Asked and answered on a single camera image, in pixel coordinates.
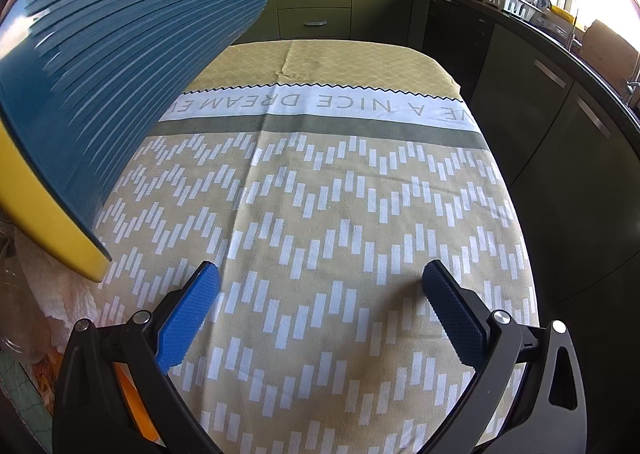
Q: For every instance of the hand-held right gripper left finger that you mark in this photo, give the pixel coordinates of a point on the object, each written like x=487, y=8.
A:
x=187, y=319

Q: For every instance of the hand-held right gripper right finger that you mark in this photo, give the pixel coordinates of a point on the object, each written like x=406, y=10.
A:
x=450, y=309

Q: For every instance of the orange box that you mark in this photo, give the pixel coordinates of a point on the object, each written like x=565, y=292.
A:
x=132, y=409

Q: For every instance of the white tissue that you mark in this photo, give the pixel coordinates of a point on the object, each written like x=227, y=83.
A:
x=65, y=294

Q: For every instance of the blue bin with yellow rim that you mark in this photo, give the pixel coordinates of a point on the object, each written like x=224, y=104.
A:
x=125, y=59

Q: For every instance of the steel faucet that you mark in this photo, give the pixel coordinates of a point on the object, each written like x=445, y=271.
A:
x=632, y=84

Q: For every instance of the black kitchen countertop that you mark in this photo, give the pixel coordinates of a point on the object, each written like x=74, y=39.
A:
x=550, y=34

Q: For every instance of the brown cardboard sheet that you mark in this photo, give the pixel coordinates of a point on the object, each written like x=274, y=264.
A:
x=607, y=41

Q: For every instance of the green base kitchen cabinets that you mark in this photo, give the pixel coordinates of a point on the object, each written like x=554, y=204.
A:
x=315, y=4

